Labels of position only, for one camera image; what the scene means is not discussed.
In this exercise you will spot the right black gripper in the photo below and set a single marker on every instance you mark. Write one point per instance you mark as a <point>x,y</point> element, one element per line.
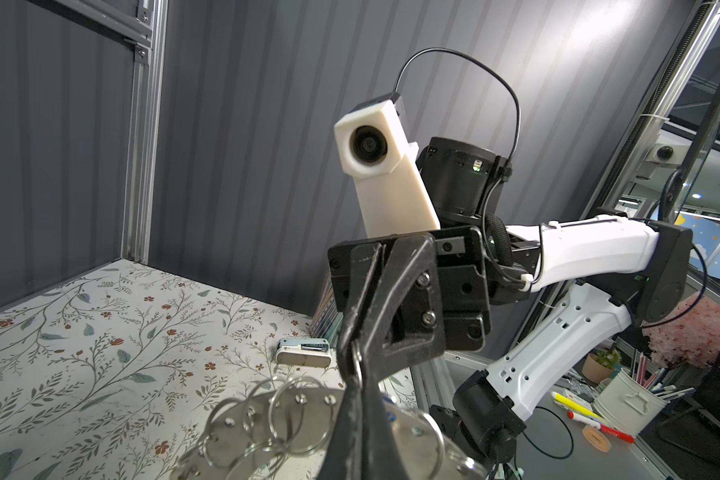
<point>412,295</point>

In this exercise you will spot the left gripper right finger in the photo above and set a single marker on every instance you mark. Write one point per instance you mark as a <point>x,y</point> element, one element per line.
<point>380,455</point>

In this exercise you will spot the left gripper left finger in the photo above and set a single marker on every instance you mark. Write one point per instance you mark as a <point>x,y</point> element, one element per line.
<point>343,459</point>

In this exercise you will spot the large keyring with coloured keys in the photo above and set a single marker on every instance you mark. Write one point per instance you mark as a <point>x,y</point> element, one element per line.
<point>285,420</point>

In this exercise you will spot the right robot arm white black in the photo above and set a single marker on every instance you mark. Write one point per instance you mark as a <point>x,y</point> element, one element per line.
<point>622,272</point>

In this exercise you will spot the yellow highlighter pen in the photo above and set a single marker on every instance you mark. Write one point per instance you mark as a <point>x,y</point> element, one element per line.
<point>574,406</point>

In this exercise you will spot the red marker pen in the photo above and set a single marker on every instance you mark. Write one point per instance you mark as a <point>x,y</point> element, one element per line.
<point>600,427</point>

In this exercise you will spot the white bin outside cell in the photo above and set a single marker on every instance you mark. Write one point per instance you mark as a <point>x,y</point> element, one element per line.
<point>627,406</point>

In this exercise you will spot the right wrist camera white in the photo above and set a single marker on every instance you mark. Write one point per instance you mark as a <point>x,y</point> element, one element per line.
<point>375,152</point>

